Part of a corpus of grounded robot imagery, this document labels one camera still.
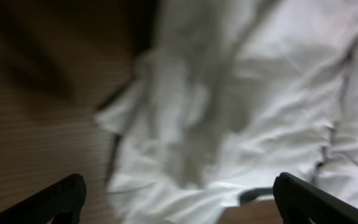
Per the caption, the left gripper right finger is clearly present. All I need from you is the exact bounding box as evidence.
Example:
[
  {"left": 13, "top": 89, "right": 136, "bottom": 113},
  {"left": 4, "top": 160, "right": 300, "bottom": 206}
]
[{"left": 273, "top": 172, "right": 358, "bottom": 224}]

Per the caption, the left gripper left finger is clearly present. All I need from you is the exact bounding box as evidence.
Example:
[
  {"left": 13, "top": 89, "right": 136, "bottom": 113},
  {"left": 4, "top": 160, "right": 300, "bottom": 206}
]
[{"left": 0, "top": 174, "right": 86, "bottom": 224}]

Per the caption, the white t-shirt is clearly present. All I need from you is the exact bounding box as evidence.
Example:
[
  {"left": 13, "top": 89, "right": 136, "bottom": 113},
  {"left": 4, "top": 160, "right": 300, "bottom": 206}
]
[{"left": 96, "top": 0, "right": 358, "bottom": 223}]

